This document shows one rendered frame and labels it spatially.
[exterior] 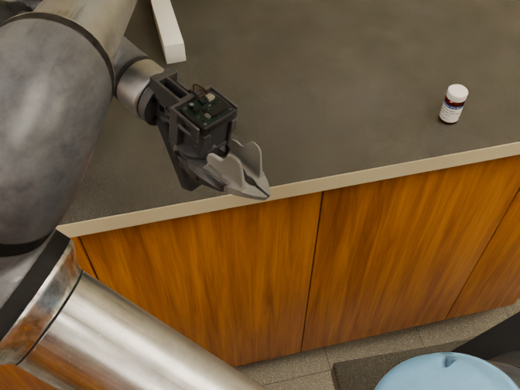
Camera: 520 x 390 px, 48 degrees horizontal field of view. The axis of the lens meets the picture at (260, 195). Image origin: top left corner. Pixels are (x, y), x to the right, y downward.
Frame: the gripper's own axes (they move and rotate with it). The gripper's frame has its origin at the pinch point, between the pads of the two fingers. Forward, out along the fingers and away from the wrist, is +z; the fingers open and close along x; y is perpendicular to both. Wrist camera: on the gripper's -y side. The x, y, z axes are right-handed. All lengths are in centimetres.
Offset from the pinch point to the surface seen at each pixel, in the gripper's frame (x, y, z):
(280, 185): 16.2, -17.3, -7.1
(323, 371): 39, -108, 10
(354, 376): -1.7, -16.4, 22.6
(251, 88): 30.2, -17.3, -27.4
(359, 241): 37, -43, 4
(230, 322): 15, -73, -10
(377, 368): 1.3, -15.9, 24.2
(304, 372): 35, -109, 7
